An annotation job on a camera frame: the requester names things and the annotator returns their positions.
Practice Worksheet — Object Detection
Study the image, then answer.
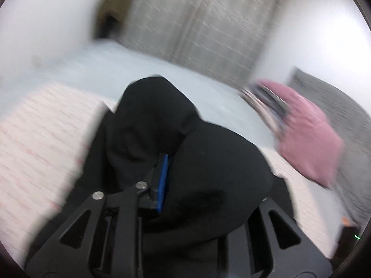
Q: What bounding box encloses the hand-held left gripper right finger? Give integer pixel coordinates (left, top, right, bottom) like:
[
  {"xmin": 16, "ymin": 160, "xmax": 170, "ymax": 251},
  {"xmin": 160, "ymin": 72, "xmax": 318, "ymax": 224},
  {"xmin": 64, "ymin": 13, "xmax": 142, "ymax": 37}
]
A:
[{"xmin": 220, "ymin": 197, "xmax": 333, "ymax": 278}]

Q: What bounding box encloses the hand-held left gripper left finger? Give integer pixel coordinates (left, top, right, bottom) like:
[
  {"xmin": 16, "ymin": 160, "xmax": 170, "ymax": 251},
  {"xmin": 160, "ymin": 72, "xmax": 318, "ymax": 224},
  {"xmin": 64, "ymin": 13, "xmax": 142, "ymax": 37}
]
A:
[{"xmin": 25, "ymin": 153, "xmax": 170, "ymax": 278}]

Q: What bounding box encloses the black padded jacket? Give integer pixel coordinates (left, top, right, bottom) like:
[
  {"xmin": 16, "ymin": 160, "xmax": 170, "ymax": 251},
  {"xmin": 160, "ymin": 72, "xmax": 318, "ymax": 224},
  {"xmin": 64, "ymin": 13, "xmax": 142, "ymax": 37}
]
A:
[{"xmin": 62, "ymin": 75, "xmax": 294, "ymax": 278}]

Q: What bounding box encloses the stack of folded clothes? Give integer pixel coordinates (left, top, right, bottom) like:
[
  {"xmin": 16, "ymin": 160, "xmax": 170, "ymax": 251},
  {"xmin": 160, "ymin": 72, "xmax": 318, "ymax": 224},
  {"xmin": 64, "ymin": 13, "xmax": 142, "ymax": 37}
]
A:
[{"xmin": 240, "ymin": 82, "xmax": 292, "ymax": 138}]

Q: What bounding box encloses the black device with green light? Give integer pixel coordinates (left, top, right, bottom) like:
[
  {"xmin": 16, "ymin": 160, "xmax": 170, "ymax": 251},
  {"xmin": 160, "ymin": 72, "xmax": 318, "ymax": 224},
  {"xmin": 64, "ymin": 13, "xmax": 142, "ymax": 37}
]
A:
[{"xmin": 336, "ymin": 223, "xmax": 363, "ymax": 260}]

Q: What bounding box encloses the pink garment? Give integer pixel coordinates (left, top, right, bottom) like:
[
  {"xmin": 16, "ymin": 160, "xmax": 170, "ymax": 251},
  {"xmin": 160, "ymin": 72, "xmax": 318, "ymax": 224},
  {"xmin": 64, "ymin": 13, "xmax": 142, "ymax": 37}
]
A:
[{"xmin": 256, "ymin": 79, "xmax": 344, "ymax": 188}]

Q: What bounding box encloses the light blue bed sheet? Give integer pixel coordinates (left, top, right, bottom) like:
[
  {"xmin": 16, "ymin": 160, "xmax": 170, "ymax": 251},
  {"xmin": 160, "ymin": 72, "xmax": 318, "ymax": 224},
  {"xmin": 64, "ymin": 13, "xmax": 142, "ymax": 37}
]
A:
[{"xmin": 0, "ymin": 39, "xmax": 276, "ymax": 147}]

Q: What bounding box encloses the cherry print bed sheet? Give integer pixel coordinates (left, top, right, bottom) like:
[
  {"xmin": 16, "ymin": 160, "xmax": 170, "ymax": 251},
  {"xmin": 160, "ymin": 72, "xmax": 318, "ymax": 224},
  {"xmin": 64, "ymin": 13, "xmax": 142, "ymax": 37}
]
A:
[{"xmin": 0, "ymin": 82, "xmax": 344, "ymax": 267}]

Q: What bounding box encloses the grey headboard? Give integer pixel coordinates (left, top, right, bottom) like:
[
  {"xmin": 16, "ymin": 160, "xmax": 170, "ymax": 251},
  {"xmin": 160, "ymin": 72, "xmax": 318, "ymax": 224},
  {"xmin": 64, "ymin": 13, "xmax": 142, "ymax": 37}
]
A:
[{"xmin": 289, "ymin": 66, "xmax": 371, "ymax": 231}]

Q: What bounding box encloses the grey patterned curtain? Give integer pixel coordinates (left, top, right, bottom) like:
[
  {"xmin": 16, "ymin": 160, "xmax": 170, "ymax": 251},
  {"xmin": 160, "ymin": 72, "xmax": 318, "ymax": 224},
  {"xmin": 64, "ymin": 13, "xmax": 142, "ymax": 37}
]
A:
[{"xmin": 121, "ymin": 0, "xmax": 290, "ymax": 82}]

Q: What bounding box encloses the dark brown furniture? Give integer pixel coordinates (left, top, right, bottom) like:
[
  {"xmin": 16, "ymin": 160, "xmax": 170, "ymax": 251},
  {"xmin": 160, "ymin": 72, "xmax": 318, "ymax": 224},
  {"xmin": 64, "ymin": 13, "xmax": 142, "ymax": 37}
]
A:
[{"xmin": 94, "ymin": 0, "xmax": 135, "ymax": 39}]

